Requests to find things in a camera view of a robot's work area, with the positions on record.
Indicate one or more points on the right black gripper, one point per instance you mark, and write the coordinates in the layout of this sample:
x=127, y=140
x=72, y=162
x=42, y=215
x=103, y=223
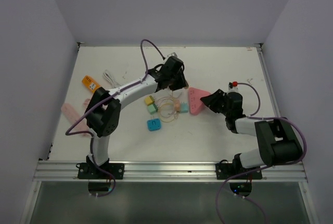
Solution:
x=212, y=100

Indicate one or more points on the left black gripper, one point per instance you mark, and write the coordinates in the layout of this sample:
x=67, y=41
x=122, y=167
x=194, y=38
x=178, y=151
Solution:
x=182, y=83

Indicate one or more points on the pink power strip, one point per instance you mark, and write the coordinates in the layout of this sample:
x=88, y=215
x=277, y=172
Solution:
x=194, y=100
x=73, y=116

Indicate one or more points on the teal round plug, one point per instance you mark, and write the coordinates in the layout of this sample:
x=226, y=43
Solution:
x=184, y=108

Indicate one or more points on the yellow USB charger plug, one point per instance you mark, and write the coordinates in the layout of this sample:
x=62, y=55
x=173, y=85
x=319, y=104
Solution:
x=149, y=100

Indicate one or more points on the green USB charger plug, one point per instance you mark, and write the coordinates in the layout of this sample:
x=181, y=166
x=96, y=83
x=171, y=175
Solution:
x=152, y=108

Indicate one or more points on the blue plug adapter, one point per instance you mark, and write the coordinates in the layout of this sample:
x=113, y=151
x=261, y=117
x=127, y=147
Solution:
x=154, y=124

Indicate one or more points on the orange USB charger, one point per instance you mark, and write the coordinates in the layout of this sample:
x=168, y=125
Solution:
x=90, y=84

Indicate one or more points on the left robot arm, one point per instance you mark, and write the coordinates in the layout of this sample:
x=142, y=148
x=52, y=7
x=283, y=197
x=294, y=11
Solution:
x=103, y=111

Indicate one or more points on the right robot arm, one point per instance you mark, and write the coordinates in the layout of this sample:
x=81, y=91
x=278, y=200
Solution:
x=277, y=142

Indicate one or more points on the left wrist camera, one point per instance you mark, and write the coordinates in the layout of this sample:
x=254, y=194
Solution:
x=173, y=54

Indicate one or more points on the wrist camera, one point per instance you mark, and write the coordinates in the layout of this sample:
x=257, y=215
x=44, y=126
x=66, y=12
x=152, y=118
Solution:
x=233, y=87
x=173, y=54

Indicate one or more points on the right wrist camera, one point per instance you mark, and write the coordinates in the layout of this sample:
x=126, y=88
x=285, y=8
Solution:
x=233, y=87

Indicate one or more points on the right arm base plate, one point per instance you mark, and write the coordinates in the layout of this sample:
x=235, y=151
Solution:
x=225, y=169

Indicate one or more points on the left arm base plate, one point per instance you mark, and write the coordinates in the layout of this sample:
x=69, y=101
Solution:
x=90, y=172

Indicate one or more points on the aluminium front rail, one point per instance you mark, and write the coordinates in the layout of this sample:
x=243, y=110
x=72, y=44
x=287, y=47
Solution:
x=169, y=171

